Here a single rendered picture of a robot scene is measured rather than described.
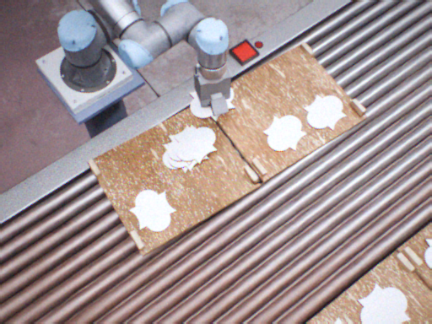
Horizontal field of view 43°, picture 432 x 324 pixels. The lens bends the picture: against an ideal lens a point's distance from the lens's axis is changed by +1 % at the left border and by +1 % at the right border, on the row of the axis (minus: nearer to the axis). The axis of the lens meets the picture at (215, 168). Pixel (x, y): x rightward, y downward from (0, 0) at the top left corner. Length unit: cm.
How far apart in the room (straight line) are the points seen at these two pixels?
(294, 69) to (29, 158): 151
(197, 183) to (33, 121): 149
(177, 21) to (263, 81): 56
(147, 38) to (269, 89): 62
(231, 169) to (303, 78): 41
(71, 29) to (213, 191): 65
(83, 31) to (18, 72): 145
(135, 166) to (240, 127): 35
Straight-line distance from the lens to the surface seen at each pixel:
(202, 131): 168
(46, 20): 332
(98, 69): 185
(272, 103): 178
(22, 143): 292
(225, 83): 144
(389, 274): 163
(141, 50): 130
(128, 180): 166
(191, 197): 162
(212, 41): 128
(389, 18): 210
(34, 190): 174
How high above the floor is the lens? 244
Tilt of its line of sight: 65 degrees down
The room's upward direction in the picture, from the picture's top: 1 degrees clockwise
